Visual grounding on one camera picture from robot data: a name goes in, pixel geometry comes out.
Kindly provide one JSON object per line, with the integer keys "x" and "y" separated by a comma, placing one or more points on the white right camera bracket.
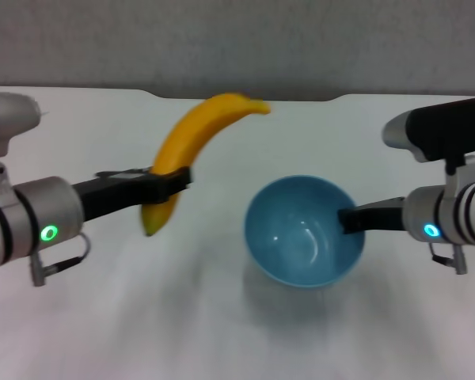
{"x": 465, "y": 174}

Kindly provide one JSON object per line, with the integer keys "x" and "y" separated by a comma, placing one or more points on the blue plastic bowl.
{"x": 297, "y": 245}

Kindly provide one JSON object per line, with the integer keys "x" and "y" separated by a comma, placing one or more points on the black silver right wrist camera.
{"x": 439, "y": 126}

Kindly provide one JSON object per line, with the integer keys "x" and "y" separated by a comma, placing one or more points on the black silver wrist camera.
{"x": 12, "y": 118}
{"x": 439, "y": 126}

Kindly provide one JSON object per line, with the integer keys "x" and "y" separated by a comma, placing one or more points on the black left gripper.
{"x": 115, "y": 194}

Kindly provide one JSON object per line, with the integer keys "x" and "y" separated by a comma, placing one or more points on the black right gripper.
{"x": 386, "y": 215}

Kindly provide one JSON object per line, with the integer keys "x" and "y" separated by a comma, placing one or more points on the yellow banana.
{"x": 190, "y": 134}

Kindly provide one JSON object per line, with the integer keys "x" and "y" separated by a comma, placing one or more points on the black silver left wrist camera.
{"x": 12, "y": 118}

